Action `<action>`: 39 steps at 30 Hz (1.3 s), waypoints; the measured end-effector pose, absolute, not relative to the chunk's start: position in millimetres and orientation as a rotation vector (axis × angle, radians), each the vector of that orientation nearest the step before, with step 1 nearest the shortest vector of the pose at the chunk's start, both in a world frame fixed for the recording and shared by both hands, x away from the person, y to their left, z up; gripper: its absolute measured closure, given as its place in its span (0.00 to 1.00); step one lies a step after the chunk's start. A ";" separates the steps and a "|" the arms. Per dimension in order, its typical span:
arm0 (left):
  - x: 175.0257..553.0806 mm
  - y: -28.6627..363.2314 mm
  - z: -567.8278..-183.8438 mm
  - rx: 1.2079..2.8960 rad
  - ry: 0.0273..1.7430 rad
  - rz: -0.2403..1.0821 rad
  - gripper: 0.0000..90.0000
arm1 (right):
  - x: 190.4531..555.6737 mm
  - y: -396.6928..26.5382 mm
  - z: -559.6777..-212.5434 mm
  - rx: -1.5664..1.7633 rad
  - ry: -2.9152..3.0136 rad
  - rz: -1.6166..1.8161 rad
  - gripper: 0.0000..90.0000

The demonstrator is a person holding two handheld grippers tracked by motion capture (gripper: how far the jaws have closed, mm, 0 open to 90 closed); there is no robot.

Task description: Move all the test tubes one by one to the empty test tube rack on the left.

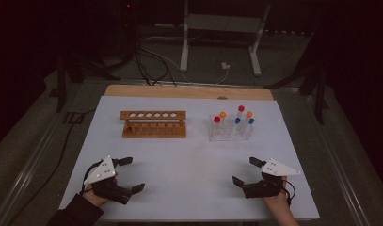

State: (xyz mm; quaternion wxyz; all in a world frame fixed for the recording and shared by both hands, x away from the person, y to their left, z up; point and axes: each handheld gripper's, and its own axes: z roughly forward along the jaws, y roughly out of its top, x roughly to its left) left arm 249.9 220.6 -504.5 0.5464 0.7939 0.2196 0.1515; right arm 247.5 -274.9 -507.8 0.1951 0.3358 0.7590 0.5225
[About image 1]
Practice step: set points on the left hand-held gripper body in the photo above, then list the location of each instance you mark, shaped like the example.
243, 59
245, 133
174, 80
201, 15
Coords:
101, 171

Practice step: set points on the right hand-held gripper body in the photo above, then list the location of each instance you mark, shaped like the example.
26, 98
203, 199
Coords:
275, 168

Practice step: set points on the wooden test tube rack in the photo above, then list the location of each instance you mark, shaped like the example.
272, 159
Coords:
153, 133

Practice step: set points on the clear plastic test tube rack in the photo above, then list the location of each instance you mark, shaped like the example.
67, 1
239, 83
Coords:
230, 133

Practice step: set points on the blue capped test tube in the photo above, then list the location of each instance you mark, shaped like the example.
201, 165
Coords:
237, 120
251, 121

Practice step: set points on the orange capped test tube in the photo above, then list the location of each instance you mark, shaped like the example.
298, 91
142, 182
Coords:
222, 114
249, 114

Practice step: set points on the red capped test tube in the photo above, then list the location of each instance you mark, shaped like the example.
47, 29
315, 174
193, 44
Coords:
241, 108
217, 119

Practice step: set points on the person's left hand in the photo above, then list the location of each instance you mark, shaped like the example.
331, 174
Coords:
92, 197

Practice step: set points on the person's right hand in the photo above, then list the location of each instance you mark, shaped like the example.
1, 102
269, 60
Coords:
278, 202

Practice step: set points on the white table mat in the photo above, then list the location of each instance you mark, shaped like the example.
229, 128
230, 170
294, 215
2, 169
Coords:
179, 175

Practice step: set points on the round table grommet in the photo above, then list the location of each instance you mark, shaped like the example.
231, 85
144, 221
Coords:
222, 98

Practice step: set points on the black stand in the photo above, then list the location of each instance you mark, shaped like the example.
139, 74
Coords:
320, 100
61, 91

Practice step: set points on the white plug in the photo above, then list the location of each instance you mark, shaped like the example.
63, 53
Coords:
225, 66

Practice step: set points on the grey metal stand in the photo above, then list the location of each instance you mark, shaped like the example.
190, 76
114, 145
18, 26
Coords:
183, 47

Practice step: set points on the black power strip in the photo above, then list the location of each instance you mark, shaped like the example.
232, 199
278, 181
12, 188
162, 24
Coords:
283, 32

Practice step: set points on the black device with red light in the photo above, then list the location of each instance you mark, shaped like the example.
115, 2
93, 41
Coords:
128, 19

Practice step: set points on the grey metal rail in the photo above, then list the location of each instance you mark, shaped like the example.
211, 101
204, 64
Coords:
26, 175
336, 169

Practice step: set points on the black floor bracket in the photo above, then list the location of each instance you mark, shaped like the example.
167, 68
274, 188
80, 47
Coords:
67, 117

